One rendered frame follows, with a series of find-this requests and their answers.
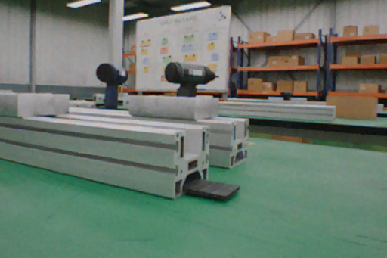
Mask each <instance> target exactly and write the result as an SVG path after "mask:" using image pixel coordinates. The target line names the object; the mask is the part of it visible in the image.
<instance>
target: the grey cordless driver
mask: <svg viewBox="0 0 387 258"><path fill-rule="evenodd" d="M164 76H165V78H166V80H167V82H168V83H174V84H180V87H178V89H177V94H176V97H178V98H195V97H196V93H197V86H198V85H207V83H209V82H211V81H214V79H215V78H219V76H216V75H215V73H214V72H212V71H211V70H210V69H209V68H208V67H207V66H203V65H196V64H187V63H182V62H177V61H175V62H169V63H168V64H167V66H166V68H165V69H164Z"/></svg>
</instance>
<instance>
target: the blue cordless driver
mask: <svg viewBox="0 0 387 258"><path fill-rule="evenodd" d="M96 76H97V78H98V80H100V81H101V82H103V83H106V84H107V87H106V88H105V95H104V109H105V110H117V107H118V95H119V85H122V83H125V82H126V81H128V71H127V70H126V69H124V67H121V66H116V65H114V64H110V63H102V64H100V65H99V66H98V67H97V69H96Z"/></svg>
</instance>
